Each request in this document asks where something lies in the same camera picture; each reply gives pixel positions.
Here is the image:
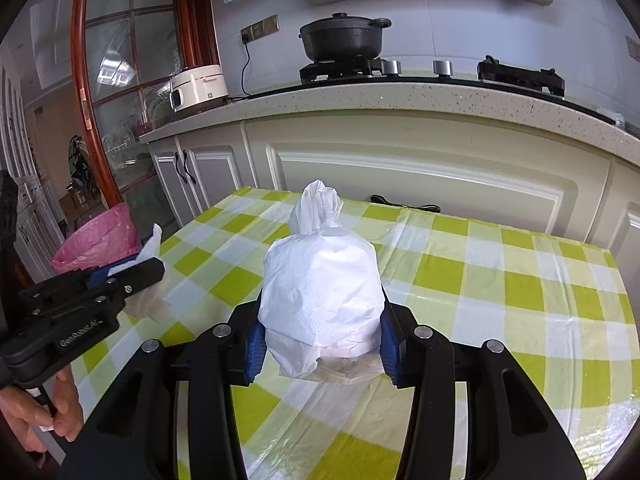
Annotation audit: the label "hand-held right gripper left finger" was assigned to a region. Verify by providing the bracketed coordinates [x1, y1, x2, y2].
[60, 300, 266, 480]

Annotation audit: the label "white rice cooker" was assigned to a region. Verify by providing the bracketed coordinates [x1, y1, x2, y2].
[169, 64, 230, 120]

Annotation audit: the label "thin black cable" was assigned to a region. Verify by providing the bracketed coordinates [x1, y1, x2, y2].
[370, 194, 441, 213]

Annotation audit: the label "small white tissue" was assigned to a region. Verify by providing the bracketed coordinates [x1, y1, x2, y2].
[102, 223, 173, 322]

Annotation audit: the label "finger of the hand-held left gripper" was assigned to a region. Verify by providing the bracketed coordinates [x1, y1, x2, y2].
[95, 257, 167, 312]
[17, 265, 124, 312]

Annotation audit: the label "green checked tablecloth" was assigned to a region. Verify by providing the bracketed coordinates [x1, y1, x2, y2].
[65, 186, 636, 480]

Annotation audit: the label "black cooking pot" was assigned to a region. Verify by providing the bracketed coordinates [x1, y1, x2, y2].
[299, 12, 393, 61]

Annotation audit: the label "white kitchen base cabinet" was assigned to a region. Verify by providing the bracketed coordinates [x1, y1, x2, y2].
[140, 77, 640, 271]

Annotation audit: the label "dark clothes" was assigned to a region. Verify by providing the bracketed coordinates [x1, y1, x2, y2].
[67, 135, 101, 196]

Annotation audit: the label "white wall cabinets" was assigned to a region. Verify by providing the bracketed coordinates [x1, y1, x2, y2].
[0, 55, 66, 281]

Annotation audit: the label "black gas stove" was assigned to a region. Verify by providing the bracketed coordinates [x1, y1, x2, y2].
[299, 54, 568, 98]

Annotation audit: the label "person's left hand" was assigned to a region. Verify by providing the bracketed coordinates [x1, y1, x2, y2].
[0, 365, 86, 456]

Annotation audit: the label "cardboard box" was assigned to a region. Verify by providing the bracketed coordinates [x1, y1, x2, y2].
[59, 192, 97, 217]

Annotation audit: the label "wooden glass sliding door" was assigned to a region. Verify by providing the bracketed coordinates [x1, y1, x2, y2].
[70, 0, 221, 206]

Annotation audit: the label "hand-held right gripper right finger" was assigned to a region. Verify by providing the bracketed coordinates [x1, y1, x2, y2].
[379, 285, 586, 480]

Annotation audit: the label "gold wall outlet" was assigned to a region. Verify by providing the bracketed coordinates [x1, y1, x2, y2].
[240, 14, 280, 43]

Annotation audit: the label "black power cable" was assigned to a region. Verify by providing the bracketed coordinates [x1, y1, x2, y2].
[227, 32, 253, 103]

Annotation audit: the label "trash bin with pink bag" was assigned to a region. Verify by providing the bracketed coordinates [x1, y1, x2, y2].
[51, 203, 143, 276]

